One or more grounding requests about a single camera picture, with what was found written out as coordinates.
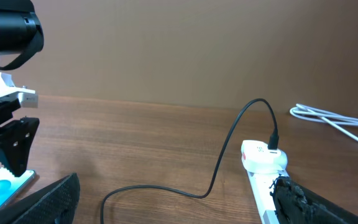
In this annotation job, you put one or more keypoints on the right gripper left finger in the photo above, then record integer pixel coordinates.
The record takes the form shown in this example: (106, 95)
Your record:
(53, 204)

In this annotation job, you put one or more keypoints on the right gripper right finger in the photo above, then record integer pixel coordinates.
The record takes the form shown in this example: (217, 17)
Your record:
(295, 203)

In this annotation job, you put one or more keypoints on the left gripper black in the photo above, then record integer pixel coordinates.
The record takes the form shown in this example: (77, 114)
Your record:
(16, 138)

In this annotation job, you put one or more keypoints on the Galaxy smartphone with teal screen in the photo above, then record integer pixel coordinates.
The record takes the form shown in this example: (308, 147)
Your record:
(11, 186)

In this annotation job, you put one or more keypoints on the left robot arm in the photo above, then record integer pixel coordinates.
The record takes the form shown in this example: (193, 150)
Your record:
(21, 37)

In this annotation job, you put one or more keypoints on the white USB charger adapter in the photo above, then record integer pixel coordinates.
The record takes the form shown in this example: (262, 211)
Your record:
(259, 159)

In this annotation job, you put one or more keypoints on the white power strip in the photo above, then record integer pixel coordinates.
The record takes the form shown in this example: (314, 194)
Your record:
(262, 187)

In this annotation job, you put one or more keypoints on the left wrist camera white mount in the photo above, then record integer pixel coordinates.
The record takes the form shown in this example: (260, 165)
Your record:
(8, 92)

